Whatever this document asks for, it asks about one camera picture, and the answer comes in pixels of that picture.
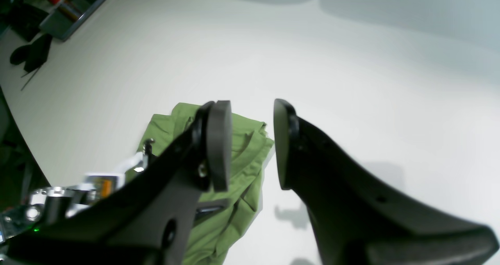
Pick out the black object on table edge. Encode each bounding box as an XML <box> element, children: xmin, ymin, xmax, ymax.
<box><xmin>9</xmin><ymin>34</ymin><xmax>52</xmax><ymax>73</ymax></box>

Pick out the grey tray with items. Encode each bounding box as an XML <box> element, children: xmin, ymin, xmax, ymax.
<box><xmin>39</xmin><ymin>0</ymin><xmax>107</xmax><ymax>42</ymax></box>

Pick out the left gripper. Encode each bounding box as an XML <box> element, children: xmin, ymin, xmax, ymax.
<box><xmin>66</xmin><ymin>138</ymin><xmax>157</xmax><ymax>218</ymax></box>

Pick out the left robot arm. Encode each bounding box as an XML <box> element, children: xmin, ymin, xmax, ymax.
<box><xmin>1</xmin><ymin>138</ymin><xmax>157</xmax><ymax>244</ymax></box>

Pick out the green T-shirt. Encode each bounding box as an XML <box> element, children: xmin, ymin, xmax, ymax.
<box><xmin>114</xmin><ymin>101</ymin><xmax>274</xmax><ymax>265</ymax></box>

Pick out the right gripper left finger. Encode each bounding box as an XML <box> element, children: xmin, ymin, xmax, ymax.
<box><xmin>6</xmin><ymin>100</ymin><xmax>232</xmax><ymax>265</ymax></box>

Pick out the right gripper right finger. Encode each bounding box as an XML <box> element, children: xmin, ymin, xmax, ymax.
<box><xmin>273</xmin><ymin>99</ymin><xmax>499</xmax><ymax>265</ymax></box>

